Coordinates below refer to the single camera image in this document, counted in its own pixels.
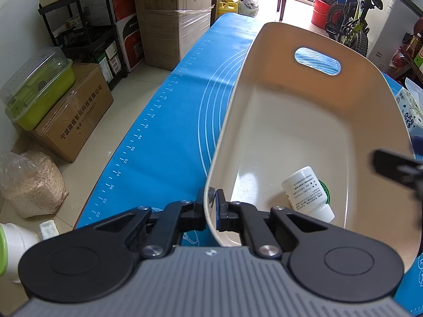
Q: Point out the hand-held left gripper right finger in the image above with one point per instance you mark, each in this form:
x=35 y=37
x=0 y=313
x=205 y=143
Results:
x=218 y=213

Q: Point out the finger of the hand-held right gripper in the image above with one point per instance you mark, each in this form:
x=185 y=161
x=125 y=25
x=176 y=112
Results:
x=391 y=166

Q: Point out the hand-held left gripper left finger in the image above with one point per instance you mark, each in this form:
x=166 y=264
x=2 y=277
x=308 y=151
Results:
x=193 y=214

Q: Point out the white bottle green label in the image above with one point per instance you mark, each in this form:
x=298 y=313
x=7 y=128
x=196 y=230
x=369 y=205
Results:
x=304 y=188

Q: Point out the beige plastic bin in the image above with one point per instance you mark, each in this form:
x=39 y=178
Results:
x=297 y=122

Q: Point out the tissue pack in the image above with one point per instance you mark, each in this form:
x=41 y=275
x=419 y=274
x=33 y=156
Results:
x=409 y=109

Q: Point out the blue silicone mat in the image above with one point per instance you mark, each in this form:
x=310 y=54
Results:
x=178 y=122

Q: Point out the wooden side table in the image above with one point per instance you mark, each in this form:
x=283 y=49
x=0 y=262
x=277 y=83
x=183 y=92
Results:
x=404 y=69

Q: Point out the amber bottle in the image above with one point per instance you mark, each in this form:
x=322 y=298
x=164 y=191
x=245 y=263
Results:
x=413 y=46

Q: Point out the white chest freezer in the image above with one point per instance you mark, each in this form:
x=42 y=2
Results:
x=393 y=29

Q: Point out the green children's bicycle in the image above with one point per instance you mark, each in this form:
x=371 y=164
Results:
x=355 y=28

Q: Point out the white sponge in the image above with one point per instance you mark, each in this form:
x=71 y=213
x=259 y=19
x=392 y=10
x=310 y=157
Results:
x=49 y=229

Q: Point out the brown cardboard box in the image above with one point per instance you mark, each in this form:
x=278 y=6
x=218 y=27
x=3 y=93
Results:
x=76 y=119

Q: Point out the clear bag of grain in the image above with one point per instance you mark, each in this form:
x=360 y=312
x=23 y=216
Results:
x=33 y=185

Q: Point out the stacked red buckets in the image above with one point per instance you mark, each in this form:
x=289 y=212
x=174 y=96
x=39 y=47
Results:
x=319 y=15

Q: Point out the plastic-wrapped cardboard box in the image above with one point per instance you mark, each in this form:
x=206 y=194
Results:
x=172 y=39

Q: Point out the white jar green lid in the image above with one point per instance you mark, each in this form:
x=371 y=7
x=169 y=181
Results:
x=16 y=247

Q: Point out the red and white appliance box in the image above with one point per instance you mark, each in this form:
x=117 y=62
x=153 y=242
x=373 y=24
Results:
x=130 y=39

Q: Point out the green container clear lid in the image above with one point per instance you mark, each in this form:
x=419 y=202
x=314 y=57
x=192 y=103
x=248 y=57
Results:
x=36 y=102

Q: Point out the yellow oil jug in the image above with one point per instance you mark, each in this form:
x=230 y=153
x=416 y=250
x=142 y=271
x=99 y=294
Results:
x=233 y=1
x=226 y=11

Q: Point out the black shelf rack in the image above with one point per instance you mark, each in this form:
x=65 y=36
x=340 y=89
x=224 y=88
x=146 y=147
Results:
x=89 y=36

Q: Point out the white plastic bag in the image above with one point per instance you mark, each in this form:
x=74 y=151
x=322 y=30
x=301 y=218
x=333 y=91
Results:
x=248 y=5

